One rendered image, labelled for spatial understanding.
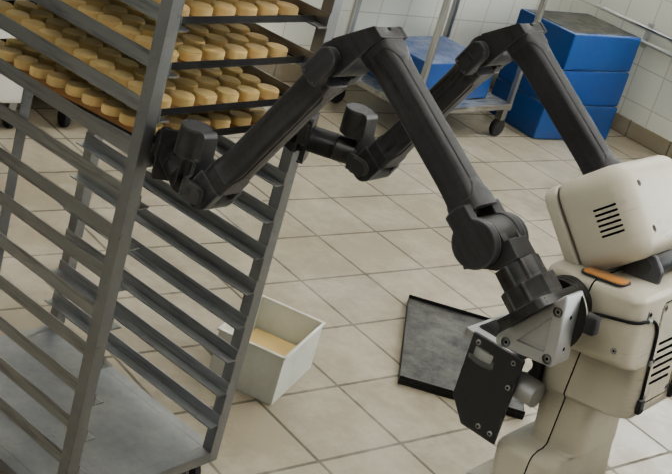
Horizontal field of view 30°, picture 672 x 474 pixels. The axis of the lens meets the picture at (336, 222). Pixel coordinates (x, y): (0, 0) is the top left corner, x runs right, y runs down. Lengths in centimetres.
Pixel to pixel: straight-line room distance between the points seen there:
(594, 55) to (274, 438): 389
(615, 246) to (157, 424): 150
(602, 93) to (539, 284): 522
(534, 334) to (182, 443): 138
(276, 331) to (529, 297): 205
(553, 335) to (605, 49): 512
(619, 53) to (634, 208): 511
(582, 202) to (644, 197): 9
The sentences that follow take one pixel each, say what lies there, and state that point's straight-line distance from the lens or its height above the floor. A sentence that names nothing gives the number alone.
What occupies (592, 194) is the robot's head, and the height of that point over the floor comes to 126.
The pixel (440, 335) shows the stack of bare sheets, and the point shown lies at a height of 2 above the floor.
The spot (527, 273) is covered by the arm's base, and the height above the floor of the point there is 116.
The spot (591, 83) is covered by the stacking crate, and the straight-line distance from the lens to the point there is 693.
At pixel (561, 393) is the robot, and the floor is 93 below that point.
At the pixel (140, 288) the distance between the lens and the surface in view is 310.
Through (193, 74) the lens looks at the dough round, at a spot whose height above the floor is 106.
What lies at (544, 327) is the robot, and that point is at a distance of 186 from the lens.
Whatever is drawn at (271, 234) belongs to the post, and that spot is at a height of 74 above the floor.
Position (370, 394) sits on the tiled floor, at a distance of 378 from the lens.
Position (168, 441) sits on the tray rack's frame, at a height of 15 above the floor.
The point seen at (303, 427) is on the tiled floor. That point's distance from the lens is 353.
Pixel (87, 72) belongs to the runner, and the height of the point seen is 105.
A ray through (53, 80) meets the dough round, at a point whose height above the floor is 98.
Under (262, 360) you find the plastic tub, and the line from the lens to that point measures 354.
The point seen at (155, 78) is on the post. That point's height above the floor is 113.
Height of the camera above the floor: 183
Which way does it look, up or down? 22 degrees down
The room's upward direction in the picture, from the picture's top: 16 degrees clockwise
